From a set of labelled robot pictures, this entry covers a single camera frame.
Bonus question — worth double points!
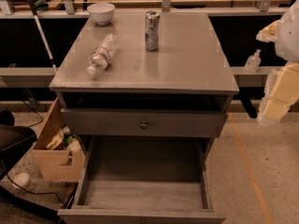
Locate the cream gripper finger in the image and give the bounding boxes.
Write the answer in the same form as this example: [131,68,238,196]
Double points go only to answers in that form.
[257,62,299,126]

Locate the silver redbull can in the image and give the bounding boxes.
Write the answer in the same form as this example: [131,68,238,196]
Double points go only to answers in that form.
[145,10,160,51]

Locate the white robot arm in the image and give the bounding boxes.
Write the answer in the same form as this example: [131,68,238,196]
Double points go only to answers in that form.
[256,0,299,126]

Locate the grey wooden drawer cabinet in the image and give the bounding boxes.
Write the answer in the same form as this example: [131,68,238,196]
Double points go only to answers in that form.
[50,11,238,152]

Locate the round metal drawer knob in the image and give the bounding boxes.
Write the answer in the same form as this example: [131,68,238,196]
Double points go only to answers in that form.
[140,120,149,130]

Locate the grey open bottom drawer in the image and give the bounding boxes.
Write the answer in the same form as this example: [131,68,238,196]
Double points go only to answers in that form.
[59,136,225,224]

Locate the grey middle drawer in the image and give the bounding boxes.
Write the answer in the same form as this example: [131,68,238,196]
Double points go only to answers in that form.
[61,108,227,138]

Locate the clear hand sanitizer bottle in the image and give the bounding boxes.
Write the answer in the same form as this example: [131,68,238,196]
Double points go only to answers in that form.
[245,49,261,73]

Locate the clear plastic water bottle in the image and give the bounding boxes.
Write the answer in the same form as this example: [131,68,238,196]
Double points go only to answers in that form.
[87,34,119,76]

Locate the white ceramic bowl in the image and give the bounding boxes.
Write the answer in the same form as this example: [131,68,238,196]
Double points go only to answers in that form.
[87,2,115,24]

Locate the cardboard box with items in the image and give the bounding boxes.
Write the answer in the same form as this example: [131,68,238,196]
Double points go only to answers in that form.
[33,99,85,182]

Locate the black chair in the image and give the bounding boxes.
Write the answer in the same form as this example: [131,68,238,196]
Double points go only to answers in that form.
[0,109,37,180]

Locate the white round lid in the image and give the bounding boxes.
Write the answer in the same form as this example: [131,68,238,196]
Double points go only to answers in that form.
[13,173,31,189]

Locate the black floor cable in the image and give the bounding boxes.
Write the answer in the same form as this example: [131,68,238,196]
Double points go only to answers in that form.
[0,159,68,207]

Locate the white stick with black handle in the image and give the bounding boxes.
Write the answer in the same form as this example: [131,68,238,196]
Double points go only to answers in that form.
[26,0,58,75]

